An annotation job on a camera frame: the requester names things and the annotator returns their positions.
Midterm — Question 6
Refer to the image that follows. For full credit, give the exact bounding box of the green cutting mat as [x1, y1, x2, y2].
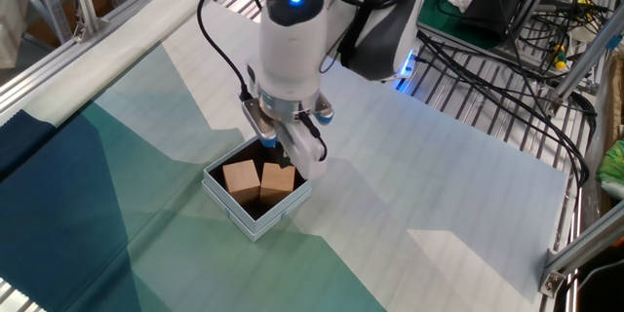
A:
[301, 0, 542, 53]

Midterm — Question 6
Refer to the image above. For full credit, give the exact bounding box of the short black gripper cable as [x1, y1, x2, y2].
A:
[296, 111, 329, 162]

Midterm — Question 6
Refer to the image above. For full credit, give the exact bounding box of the light blue gift box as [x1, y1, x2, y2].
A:
[201, 135, 314, 244]

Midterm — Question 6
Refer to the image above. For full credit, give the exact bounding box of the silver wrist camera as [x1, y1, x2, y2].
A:
[242, 98, 280, 150]

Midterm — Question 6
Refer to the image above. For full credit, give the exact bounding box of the long black camera cable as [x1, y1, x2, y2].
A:
[196, 0, 365, 103]

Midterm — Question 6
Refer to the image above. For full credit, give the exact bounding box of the green plastic bag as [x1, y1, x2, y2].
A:
[595, 138, 624, 201]

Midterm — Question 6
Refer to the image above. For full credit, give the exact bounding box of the grey perforated metal upright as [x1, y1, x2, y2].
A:
[23, 0, 74, 44]

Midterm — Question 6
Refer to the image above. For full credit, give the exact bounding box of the flat black box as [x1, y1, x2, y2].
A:
[457, 0, 528, 44]

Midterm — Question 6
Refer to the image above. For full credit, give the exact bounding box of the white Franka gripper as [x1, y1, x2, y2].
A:
[246, 62, 329, 180]

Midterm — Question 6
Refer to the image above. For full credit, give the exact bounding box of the aluminium frame post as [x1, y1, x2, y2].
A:
[549, 7, 624, 104]
[537, 202, 624, 299]

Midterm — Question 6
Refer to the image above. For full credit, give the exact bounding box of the crumpled white tissue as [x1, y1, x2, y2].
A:
[447, 0, 477, 14]

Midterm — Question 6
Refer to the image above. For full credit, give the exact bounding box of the light wooden cube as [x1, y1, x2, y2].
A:
[258, 162, 297, 206]
[222, 159, 262, 206]

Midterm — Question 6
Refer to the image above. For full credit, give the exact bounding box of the thick black cable bundle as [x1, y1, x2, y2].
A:
[416, 28, 600, 187]

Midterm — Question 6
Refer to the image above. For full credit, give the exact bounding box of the aluminium table edge rail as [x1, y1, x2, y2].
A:
[0, 0, 218, 126]

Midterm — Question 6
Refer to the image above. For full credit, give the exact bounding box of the silver bracket with blue tip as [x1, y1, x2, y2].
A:
[311, 93, 336, 126]

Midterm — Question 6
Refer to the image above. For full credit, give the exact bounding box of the blue green white tablecloth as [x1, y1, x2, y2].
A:
[0, 0, 570, 312]

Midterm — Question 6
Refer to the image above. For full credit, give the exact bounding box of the yellow handled screwdriver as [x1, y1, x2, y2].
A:
[549, 42, 569, 71]

